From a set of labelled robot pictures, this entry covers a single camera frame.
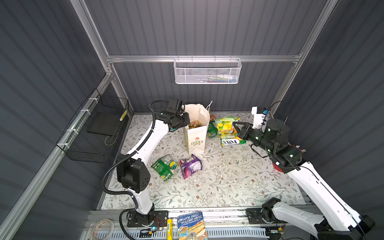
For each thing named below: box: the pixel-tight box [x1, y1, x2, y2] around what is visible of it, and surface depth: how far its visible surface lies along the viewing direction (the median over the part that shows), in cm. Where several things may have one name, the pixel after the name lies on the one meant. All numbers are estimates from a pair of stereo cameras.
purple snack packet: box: [180, 153, 203, 180], surface depth 89 cm
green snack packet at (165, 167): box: [151, 154, 179, 182], surface depth 88 cm
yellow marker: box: [166, 218, 173, 240], surface depth 71 cm
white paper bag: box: [184, 101, 213, 155], surface depth 92 cm
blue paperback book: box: [177, 211, 208, 240], surface depth 71 cm
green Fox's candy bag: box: [215, 116, 247, 146], surface depth 70 cm
